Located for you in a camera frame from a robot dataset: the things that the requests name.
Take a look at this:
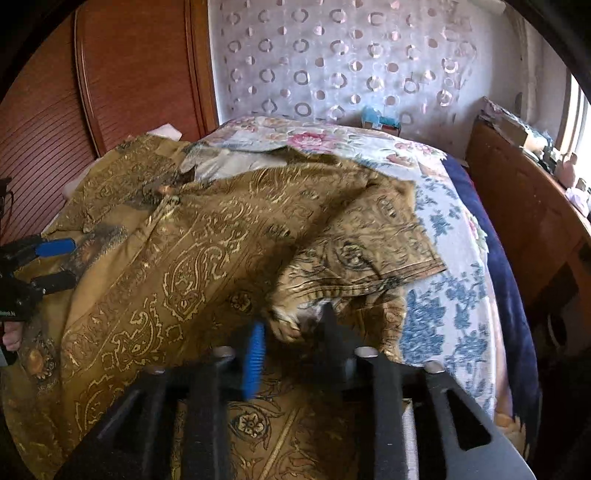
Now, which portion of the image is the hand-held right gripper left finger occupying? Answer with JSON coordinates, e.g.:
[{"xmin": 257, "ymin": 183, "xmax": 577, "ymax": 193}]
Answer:
[{"xmin": 53, "ymin": 322, "xmax": 267, "ymax": 480}]

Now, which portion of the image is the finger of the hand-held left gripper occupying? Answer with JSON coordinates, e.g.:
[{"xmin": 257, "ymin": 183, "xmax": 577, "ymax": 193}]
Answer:
[
  {"xmin": 9, "ymin": 236, "xmax": 77, "ymax": 266},
  {"xmin": 30, "ymin": 271, "xmax": 78, "ymax": 296}
]

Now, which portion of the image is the pale pink cloth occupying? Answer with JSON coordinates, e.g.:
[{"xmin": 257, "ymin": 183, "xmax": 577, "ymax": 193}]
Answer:
[{"xmin": 150, "ymin": 122, "xmax": 185, "ymax": 140}]

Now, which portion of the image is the blue tissue box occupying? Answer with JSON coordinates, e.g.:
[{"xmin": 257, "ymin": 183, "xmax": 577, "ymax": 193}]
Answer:
[{"xmin": 360, "ymin": 105, "xmax": 402, "ymax": 134}]

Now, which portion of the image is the long wooden cabinet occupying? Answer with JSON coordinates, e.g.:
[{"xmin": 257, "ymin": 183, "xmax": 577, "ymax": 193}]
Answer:
[{"xmin": 466, "ymin": 117, "xmax": 591, "ymax": 352}]

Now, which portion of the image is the person's left hand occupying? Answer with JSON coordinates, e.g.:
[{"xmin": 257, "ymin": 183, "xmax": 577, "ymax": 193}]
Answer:
[{"xmin": 0, "ymin": 320, "xmax": 23, "ymax": 354}]

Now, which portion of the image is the circle patterned sheer curtain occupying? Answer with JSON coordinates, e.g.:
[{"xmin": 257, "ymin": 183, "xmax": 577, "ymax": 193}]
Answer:
[{"xmin": 205, "ymin": 0, "xmax": 527, "ymax": 139}]

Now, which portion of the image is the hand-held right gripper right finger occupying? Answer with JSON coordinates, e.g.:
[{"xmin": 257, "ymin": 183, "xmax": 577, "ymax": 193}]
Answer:
[{"xmin": 318, "ymin": 302, "xmax": 539, "ymax": 480}]

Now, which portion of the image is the navy blue blanket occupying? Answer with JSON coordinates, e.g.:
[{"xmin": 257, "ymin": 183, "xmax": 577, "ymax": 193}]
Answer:
[{"xmin": 443, "ymin": 157, "xmax": 541, "ymax": 457}]

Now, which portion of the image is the window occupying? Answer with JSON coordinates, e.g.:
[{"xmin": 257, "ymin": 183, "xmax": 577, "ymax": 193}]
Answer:
[{"xmin": 556, "ymin": 69, "xmax": 591, "ymax": 158}]

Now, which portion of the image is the wooden wardrobe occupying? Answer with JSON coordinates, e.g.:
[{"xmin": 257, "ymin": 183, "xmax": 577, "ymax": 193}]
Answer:
[{"xmin": 0, "ymin": 0, "xmax": 220, "ymax": 245}]

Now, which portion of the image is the cardboard box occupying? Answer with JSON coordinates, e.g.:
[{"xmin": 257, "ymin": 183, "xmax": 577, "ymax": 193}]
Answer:
[{"xmin": 480, "ymin": 97, "xmax": 532, "ymax": 144}]

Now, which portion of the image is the floral quilt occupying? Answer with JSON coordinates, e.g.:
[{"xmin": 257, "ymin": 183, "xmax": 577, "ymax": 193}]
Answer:
[{"xmin": 203, "ymin": 115, "xmax": 513, "ymax": 444}]

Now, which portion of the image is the golden paisley patterned garment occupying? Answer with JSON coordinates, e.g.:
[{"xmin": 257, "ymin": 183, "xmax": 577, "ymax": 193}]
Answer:
[{"xmin": 2, "ymin": 134, "xmax": 448, "ymax": 480}]

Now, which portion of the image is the white crumpled cloth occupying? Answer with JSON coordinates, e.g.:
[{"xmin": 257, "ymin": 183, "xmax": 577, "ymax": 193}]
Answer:
[{"xmin": 566, "ymin": 187, "xmax": 591, "ymax": 217}]

